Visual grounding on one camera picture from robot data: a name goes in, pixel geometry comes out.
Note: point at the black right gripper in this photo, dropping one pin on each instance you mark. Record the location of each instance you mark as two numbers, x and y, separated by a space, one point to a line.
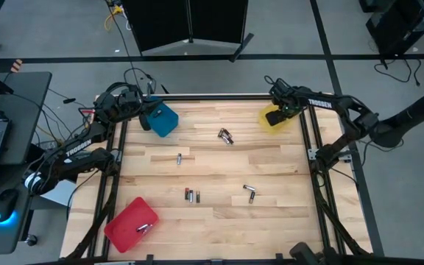
287 101

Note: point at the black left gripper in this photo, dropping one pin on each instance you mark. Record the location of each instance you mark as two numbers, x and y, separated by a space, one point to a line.
138 105

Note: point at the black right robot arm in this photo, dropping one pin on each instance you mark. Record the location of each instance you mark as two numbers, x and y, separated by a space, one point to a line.
320 104

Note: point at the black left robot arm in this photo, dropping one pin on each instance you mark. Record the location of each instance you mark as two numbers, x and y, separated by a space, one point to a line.
83 145

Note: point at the blue plastic bin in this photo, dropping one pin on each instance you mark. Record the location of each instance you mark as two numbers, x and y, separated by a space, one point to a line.
166 123

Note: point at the yellow plastic bin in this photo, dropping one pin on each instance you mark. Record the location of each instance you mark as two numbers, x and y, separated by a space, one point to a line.
278 129

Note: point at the black folding partition screen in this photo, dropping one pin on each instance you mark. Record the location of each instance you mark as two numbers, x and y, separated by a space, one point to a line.
160 22

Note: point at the copper and black battery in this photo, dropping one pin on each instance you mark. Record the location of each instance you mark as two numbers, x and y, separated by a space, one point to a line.
251 197

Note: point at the red plastic bin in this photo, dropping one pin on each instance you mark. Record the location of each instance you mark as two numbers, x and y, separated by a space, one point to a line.
123 228

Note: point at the white sheet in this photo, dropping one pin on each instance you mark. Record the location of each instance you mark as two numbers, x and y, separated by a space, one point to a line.
63 195

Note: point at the black desk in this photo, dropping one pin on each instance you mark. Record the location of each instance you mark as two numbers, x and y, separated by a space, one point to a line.
28 110

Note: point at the thick black pole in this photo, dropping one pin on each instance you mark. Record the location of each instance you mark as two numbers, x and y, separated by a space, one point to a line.
418 110

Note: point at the black equipment case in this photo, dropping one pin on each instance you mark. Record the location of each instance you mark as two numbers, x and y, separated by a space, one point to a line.
399 25

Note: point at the orange black striped tag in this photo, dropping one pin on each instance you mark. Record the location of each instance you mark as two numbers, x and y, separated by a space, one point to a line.
16 65

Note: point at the black rounded object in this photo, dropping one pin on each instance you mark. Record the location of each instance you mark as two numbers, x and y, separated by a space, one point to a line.
304 254

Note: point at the black computer mouse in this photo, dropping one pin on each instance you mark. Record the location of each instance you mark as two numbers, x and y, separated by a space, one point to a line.
5 204

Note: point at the desk caster wheel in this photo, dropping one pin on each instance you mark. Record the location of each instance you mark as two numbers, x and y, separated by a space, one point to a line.
31 240

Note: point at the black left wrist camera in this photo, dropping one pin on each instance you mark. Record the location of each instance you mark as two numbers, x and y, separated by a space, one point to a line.
145 122

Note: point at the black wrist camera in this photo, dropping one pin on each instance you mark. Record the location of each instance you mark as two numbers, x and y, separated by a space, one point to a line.
145 122
275 117

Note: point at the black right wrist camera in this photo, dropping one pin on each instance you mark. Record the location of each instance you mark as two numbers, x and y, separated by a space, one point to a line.
275 117

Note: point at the silver frame bracket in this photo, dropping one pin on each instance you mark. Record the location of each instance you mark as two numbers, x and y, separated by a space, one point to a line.
312 154

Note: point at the black table frame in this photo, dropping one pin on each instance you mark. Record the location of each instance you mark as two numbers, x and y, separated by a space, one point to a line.
215 97

